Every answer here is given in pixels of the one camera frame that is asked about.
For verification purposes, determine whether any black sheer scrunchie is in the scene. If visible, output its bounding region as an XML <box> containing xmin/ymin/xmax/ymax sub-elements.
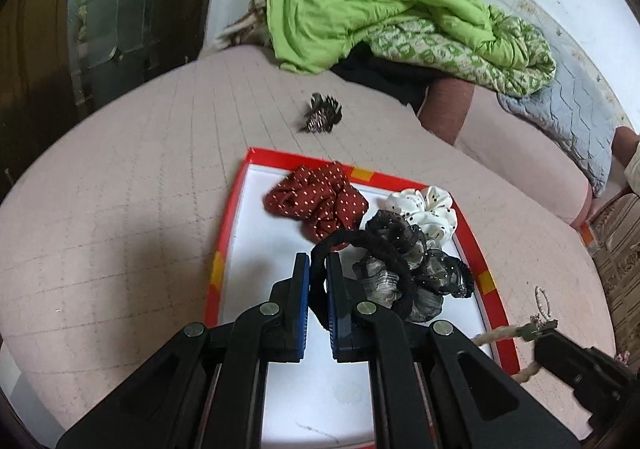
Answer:
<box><xmin>364</xmin><ymin>209</ymin><xmax>476</xmax><ymax>301</ymax></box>

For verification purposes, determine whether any beige braided rope hair band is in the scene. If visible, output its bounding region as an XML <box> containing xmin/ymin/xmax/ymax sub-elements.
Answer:
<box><xmin>469</xmin><ymin>321</ymin><xmax>557</xmax><ymax>385</ymax></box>

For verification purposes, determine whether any grey shiny scrunchie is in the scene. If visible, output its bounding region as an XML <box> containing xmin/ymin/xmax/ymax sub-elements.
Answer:
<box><xmin>352</xmin><ymin>254</ymin><xmax>447</xmax><ymax>324</ymax></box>

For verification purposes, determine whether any brown fringed cloth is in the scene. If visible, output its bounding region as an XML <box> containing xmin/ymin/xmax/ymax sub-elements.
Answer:
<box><xmin>214</xmin><ymin>0</ymin><xmax>275</xmax><ymax>52</ymax></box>

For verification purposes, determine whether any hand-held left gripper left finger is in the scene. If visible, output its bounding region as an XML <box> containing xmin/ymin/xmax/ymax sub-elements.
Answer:
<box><xmin>55</xmin><ymin>252</ymin><xmax>312</xmax><ymax>449</ymax></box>

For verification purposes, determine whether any wooden door with glass panel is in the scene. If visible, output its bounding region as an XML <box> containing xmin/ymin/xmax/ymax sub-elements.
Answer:
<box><xmin>0</xmin><ymin>0</ymin><xmax>228</xmax><ymax>135</ymax></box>

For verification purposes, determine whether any dark cloth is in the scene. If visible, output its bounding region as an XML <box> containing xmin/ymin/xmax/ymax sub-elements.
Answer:
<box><xmin>330</xmin><ymin>42</ymin><xmax>435</xmax><ymax>116</ymax></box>

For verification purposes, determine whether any black rhinestone hair claw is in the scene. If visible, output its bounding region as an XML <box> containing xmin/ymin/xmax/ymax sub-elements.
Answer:
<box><xmin>295</xmin><ymin>92</ymin><xmax>345</xmax><ymax>135</ymax></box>

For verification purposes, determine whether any black hair tie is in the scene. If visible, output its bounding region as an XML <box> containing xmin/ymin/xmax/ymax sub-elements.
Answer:
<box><xmin>309</xmin><ymin>228</ymin><xmax>427</xmax><ymax>316</ymax></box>

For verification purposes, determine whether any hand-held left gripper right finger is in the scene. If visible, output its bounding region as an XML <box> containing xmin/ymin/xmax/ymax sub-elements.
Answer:
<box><xmin>325</xmin><ymin>254</ymin><xmax>581</xmax><ymax>449</ymax></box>

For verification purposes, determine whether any grey quilted pillow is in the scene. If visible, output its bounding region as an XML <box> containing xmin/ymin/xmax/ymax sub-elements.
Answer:
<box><xmin>496</xmin><ymin>60</ymin><xmax>617</xmax><ymax>200</ymax></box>

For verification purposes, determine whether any pink bolster pillow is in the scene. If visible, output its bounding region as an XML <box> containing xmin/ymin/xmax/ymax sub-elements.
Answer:
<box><xmin>417</xmin><ymin>76</ymin><xmax>640</xmax><ymax>226</ymax></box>

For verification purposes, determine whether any red-rimmed white tray box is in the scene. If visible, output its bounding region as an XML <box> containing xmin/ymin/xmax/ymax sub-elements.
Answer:
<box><xmin>204</xmin><ymin>146</ymin><xmax>521</xmax><ymax>447</ymax></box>

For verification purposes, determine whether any white black-dotted scrunchie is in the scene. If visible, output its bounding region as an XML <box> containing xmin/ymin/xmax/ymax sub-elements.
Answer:
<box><xmin>384</xmin><ymin>185</ymin><xmax>458</xmax><ymax>250</ymax></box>

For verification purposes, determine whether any striped floral sofa cushion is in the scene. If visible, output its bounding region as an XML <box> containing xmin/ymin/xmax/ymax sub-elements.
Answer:
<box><xmin>587</xmin><ymin>189</ymin><xmax>640</xmax><ymax>335</ymax></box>

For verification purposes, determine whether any clear bottle with orange label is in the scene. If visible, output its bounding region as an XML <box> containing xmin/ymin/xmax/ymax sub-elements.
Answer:
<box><xmin>579</xmin><ymin>222</ymin><xmax>602</xmax><ymax>252</ymax></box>

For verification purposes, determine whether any red polka dot scrunchie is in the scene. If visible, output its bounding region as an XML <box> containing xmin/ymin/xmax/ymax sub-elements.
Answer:
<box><xmin>263</xmin><ymin>162</ymin><xmax>370</xmax><ymax>246</ymax></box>

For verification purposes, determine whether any pearl hair loop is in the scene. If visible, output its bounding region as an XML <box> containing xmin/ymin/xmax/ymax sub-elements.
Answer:
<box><xmin>533</xmin><ymin>285</ymin><xmax>553</xmax><ymax>327</ymax></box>

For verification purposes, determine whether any green quilt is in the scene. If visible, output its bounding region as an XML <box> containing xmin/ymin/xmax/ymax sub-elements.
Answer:
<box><xmin>266</xmin><ymin>0</ymin><xmax>557</xmax><ymax>97</ymax></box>

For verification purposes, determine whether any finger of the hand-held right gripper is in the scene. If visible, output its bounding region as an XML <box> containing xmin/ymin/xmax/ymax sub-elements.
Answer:
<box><xmin>533</xmin><ymin>330</ymin><xmax>640</xmax><ymax>430</ymax></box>

